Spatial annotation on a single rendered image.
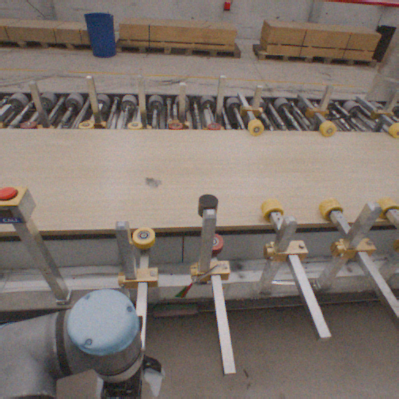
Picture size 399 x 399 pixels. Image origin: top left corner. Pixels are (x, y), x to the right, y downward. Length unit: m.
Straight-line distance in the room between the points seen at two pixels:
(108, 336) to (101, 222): 0.74
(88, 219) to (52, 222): 0.13
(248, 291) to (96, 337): 0.82
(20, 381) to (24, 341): 0.05
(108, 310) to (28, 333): 0.11
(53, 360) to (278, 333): 1.58
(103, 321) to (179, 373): 1.34
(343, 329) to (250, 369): 0.66
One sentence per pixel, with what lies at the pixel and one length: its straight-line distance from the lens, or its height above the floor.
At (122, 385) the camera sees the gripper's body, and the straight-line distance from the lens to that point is 0.58.
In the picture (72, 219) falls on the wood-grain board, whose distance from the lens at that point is 1.15.
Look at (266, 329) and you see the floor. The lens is 1.90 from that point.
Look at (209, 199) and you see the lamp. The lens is 0.81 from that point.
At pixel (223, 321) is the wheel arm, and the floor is 0.86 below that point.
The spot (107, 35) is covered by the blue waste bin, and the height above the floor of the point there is 0.41.
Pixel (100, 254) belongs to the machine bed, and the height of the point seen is 0.70.
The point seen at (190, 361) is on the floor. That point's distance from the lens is 1.77.
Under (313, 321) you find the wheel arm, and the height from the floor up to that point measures 0.96.
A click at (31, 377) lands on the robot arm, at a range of 0.45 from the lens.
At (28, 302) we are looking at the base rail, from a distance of 1.24.
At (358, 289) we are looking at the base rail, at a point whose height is 0.70.
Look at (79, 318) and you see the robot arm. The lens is 0.44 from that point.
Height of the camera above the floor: 1.69
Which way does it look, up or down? 42 degrees down
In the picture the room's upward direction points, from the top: 5 degrees clockwise
